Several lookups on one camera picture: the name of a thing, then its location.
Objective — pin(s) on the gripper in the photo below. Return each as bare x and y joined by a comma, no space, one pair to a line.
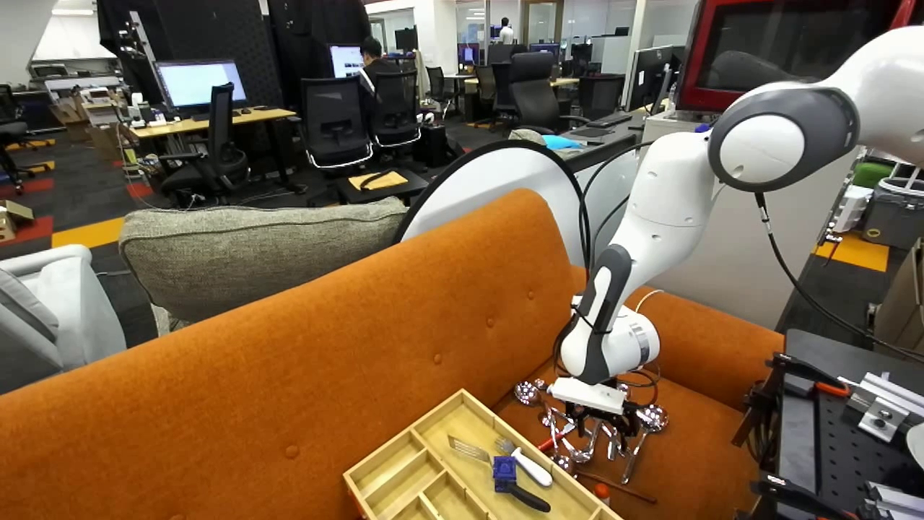
603,417

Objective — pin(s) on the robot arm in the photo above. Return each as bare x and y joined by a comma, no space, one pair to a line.
675,195

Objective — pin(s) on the brown wooden stick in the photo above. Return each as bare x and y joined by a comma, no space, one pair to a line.
617,488

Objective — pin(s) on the small orange cap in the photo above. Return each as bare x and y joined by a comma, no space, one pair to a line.
602,493

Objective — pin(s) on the blue block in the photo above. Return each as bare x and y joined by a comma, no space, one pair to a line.
504,471

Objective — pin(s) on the wooden cutlery tray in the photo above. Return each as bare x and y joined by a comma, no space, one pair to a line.
433,469

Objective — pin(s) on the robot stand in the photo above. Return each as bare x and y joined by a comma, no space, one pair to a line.
844,433

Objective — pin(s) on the round white reflector disc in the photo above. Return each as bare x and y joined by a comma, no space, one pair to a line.
505,188

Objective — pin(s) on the black keyboard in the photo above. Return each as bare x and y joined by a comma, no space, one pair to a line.
610,120

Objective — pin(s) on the orange sofa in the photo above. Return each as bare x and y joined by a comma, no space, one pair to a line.
289,375

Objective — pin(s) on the low black table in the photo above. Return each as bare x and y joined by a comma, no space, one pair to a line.
381,184

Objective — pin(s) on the black office chair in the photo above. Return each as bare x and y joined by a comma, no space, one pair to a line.
395,108
333,123
538,94
216,159

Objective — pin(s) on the monitor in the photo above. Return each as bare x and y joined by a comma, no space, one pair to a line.
198,83
648,72
345,61

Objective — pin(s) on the grey bin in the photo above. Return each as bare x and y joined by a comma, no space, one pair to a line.
894,213

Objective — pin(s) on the grey cushion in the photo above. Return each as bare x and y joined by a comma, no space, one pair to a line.
245,253

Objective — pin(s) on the person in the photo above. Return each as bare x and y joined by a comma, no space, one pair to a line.
507,32
374,61

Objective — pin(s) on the red framed screen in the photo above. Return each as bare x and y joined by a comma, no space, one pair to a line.
779,50

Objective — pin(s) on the wooden desk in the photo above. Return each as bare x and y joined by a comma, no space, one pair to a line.
195,124

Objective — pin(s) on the light grey armchair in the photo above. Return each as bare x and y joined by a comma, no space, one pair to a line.
58,310

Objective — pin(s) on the cardboard box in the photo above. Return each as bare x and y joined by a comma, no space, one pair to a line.
13,220

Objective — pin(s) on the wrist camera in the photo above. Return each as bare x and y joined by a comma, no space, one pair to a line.
588,395

